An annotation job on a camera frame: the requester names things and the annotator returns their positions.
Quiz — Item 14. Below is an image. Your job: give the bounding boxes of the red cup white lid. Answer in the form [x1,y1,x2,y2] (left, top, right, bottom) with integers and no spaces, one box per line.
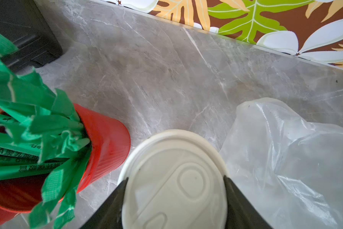
[119,129,229,229]

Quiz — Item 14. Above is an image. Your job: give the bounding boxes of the green wrapped straws bundle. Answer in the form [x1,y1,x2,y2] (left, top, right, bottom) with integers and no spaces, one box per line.
[0,34,91,229]

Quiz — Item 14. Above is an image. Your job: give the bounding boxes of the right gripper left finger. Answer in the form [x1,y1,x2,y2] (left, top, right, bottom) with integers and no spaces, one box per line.
[81,178,128,229]

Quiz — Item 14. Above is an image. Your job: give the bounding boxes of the black plastic tool case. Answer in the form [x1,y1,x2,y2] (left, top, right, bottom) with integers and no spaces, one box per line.
[0,1,63,71]

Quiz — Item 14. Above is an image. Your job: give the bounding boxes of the clear plastic bag back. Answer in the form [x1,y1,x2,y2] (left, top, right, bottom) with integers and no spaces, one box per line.
[220,98,343,229]

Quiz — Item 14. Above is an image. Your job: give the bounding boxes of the red plastic straw cup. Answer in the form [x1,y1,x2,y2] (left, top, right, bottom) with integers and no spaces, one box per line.
[0,104,131,225]

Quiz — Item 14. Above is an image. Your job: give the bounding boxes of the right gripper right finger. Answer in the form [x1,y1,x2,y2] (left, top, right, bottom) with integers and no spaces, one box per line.
[224,176,272,229]

